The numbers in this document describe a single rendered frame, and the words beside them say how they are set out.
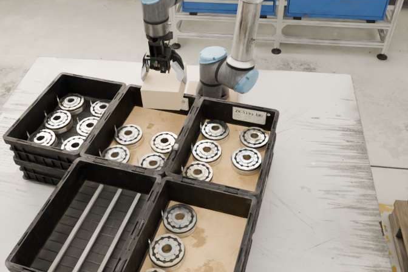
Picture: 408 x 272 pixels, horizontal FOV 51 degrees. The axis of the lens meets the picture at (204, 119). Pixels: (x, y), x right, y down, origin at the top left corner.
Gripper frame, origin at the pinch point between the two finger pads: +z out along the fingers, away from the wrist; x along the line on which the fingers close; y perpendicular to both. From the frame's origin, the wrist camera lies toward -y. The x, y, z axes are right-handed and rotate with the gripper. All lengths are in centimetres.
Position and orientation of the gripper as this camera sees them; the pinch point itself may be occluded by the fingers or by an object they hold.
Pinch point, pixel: (164, 81)
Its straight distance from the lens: 140.4
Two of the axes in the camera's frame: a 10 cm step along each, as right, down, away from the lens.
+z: 0.2, 7.3, 6.8
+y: -1.3, 6.8, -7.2
